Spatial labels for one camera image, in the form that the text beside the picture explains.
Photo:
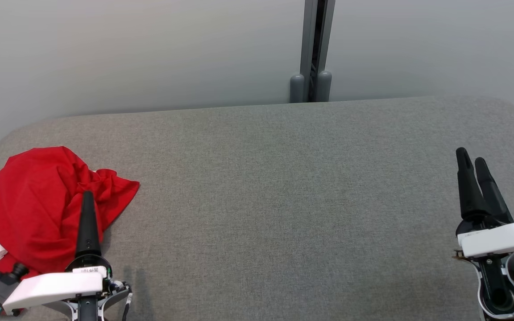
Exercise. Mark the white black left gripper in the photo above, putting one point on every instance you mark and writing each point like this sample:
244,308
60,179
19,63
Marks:
51,287

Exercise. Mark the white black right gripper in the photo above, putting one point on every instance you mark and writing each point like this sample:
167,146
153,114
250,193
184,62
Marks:
502,238

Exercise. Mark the grey rounded post foot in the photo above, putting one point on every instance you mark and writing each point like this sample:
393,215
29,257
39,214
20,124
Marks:
324,87
297,89

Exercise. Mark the red white numbered jersey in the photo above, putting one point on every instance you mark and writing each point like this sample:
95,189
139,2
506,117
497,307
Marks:
38,200

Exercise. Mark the grey metal wall post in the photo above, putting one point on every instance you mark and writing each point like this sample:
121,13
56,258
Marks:
307,35

